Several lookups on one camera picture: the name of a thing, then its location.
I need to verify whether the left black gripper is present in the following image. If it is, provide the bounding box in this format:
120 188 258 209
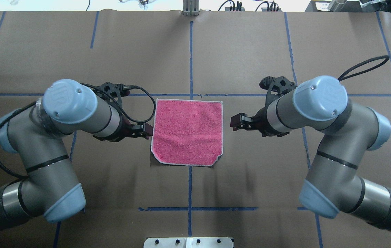
121 122 153 139

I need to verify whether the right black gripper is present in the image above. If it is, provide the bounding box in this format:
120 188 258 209
230 113 268 136

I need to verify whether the pink towel grey back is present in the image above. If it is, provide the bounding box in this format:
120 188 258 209
150 99 224 167

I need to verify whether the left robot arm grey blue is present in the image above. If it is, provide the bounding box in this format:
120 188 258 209
0 79 153 231

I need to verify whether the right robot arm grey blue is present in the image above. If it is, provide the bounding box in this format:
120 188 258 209
230 75 391 232

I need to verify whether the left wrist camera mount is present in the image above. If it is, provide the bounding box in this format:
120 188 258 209
92 82 132 108

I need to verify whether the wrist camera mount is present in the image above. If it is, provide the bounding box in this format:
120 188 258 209
92 82 132 108
259 76 297 107

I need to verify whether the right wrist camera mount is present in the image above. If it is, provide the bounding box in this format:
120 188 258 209
259 76 297 107

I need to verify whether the aluminium frame post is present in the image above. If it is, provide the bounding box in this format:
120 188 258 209
182 0 200 16

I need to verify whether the right black braided cable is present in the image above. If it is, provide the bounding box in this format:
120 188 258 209
338 55 390 82

